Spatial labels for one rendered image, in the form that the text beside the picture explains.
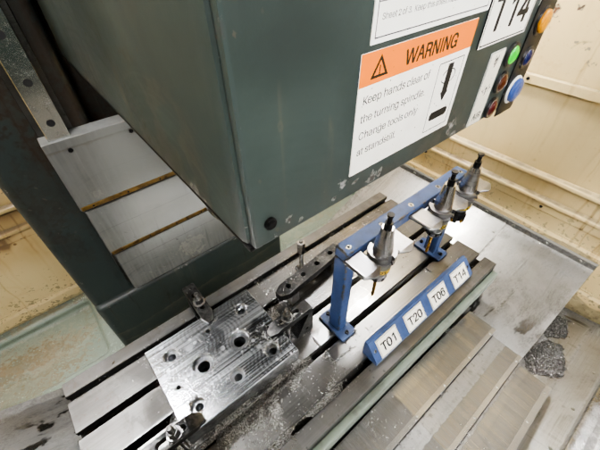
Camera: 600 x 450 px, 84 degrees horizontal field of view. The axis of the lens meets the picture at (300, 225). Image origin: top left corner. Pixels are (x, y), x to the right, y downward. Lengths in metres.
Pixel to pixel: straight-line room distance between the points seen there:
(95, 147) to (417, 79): 0.72
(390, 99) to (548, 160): 1.10
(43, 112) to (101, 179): 0.18
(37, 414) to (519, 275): 1.62
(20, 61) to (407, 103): 0.69
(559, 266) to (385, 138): 1.21
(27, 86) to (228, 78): 0.66
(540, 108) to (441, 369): 0.86
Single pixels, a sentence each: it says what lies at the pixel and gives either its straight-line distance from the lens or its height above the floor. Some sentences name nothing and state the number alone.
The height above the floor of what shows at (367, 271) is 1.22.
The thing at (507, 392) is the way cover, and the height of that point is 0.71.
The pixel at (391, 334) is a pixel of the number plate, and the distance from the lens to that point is 0.95.
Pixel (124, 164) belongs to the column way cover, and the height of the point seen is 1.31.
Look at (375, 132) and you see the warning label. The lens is 0.31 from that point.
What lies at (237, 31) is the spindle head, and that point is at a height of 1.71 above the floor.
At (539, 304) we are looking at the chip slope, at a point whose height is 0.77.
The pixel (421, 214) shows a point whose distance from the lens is 0.86.
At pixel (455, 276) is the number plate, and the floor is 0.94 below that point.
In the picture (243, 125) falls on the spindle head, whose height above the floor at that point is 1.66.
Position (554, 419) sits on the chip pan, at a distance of 1.35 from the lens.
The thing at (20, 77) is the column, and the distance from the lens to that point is 0.84.
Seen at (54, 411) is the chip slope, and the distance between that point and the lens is 1.38.
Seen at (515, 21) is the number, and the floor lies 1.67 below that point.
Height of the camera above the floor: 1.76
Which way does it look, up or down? 44 degrees down
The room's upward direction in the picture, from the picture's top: 1 degrees counter-clockwise
